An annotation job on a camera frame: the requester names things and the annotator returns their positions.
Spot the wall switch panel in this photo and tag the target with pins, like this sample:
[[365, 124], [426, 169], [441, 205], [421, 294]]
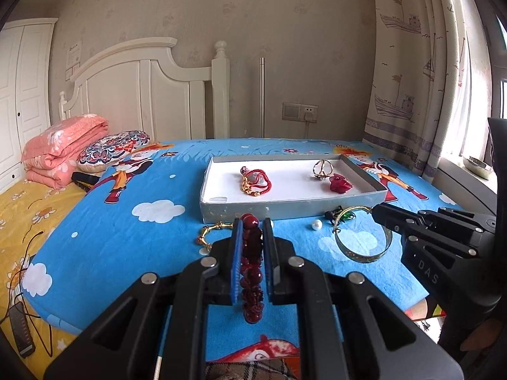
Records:
[[292, 111]]

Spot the patterned round pillow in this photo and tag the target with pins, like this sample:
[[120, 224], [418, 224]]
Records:
[[113, 148]]

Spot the black power strip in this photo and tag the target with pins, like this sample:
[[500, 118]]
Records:
[[21, 330]]

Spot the white window sill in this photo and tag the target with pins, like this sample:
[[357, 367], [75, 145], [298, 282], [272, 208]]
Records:
[[467, 178]]

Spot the ship print curtain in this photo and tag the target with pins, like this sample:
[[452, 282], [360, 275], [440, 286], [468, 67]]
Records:
[[404, 67]]

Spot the red flower ornament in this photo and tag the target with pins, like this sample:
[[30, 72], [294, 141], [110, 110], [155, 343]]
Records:
[[340, 184]]

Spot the yellow floral bed sheet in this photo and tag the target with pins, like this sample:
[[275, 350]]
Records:
[[23, 213]]

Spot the white wooden headboard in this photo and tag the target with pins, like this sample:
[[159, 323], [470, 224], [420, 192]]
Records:
[[130, 91]]

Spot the grey cardboard box tray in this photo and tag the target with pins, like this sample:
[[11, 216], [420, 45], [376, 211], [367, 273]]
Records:
[[289, 182]]

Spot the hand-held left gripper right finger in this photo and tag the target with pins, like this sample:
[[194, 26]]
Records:
[[270, 253]]

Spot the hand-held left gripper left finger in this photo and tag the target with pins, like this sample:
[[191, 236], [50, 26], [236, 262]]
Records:
[[237, 261]]

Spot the paper wall notice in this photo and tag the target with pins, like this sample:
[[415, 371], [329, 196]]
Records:
[[74, 57]]

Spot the blue cartoon printed sheet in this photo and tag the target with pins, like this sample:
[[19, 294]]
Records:
[[138, 245]]

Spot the wide gold bangle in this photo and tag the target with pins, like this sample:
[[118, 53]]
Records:
[[356, 258]]

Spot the metal pole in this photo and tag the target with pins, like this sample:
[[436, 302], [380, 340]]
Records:
[[262, 99]]

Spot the black flat object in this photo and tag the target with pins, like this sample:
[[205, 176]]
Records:
[[84, 180]]

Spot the white pearl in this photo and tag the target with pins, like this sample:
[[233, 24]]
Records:
[[317, 225]]

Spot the plaid cloth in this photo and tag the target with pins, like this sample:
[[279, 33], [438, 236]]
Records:
[[245, 370]]

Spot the green bead charm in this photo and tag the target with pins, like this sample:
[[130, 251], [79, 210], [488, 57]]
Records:
[[347, 215]]

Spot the white wardrobe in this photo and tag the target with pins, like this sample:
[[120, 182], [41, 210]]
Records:
[[19, 95]]

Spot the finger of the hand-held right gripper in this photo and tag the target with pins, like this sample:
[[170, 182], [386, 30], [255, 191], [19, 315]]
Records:
[[435, 241], [400, 215]]

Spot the metal bowl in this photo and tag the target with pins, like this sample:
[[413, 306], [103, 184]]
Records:
[[479, 164]]

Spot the pink folded quilt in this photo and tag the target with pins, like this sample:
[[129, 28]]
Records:
[[63, 146]]

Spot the colourful printed cloth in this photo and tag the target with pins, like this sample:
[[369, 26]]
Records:
[[426, 318]]

